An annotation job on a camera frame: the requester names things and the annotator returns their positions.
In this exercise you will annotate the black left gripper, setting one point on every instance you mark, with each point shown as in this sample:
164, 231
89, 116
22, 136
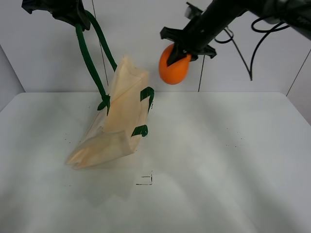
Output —
69, 11

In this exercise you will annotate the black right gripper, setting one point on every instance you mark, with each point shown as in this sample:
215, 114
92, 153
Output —
193, 39

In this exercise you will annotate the orange fruit with stem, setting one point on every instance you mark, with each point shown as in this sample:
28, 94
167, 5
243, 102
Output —
175, 73

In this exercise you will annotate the white linen bag green handles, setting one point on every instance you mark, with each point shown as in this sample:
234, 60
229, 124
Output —
122, 116

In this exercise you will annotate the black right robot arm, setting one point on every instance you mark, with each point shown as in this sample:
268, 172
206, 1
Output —
295, 13

